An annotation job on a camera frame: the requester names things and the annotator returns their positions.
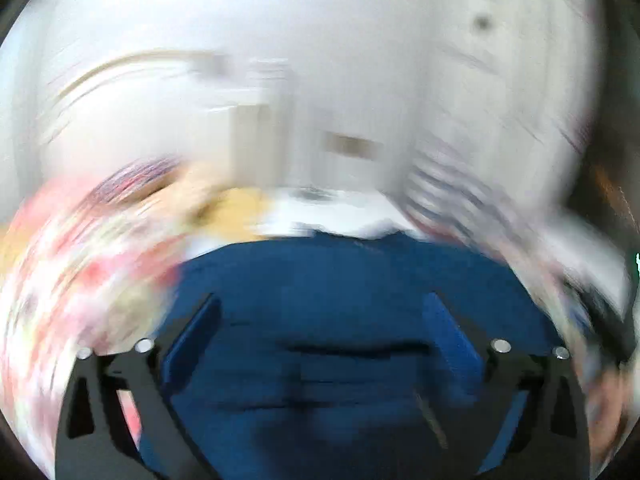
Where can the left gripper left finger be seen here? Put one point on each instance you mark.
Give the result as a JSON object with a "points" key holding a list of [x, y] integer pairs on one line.
{"points": [[94, 441]]}

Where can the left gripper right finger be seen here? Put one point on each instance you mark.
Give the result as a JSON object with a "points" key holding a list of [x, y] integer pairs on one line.
{"points": [[497, 412]]}

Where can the navy blue puffer jacket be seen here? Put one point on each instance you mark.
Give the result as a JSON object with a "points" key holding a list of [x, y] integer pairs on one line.
{"points": [[312, 354]]}

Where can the floral bed quilt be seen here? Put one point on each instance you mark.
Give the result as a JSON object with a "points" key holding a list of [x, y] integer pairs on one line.
{"points": [[96, 278]]}

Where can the yellow pillow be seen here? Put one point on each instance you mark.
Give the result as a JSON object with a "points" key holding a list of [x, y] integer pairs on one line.
{"points": [[235, 214]]}

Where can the patterned red blue pillow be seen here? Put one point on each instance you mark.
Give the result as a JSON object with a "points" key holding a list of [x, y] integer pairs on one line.
{"points": [[133, 183]]}

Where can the white bedside table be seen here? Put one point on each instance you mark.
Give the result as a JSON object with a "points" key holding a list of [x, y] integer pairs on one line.
{"points": [[367, 215]]}

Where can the white wooden headboard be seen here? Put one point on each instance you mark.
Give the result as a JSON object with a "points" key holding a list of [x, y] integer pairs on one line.
{"points": [[170, 103]]}

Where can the striped cream curtain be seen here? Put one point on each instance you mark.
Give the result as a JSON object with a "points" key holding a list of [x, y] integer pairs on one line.
{"points": [[510, 95]]}

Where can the beige wall socket plate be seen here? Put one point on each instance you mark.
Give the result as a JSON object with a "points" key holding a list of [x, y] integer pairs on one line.
{"points": [[350, 146]]}

